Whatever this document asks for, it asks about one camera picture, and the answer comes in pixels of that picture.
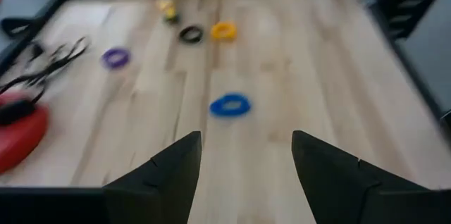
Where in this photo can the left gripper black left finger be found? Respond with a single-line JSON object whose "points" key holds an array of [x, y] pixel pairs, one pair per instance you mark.
{"points": [[158, 188]]}

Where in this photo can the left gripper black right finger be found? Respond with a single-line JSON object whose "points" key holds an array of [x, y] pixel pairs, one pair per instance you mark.
{"points": [[334, 188]]}

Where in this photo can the blue spiral wrist coil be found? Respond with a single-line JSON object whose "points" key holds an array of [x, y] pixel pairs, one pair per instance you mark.
{"points": [[215, 107]]}

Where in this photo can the purple spiral wrist coil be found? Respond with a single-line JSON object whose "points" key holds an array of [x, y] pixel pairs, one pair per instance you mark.
{"points": [[105, 58]]}

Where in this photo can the black spiral wrist coil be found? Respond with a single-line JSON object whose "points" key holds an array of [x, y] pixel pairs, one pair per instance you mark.
{"points": [[181, 34]]}

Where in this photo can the orange spiral wrist coil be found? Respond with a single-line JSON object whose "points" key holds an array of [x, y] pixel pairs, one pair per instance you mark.
{"points": [[216, 31]]}

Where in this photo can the yellow crayon pack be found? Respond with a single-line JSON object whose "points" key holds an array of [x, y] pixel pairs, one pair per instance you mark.
{"points": [[171, 12]]}

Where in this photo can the red desk lamp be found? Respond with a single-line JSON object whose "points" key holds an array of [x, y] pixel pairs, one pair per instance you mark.
{"points": [[21, 139]]}

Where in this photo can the black clamp knob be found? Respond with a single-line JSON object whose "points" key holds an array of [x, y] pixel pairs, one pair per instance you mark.
{"points": [[15, 26]]}

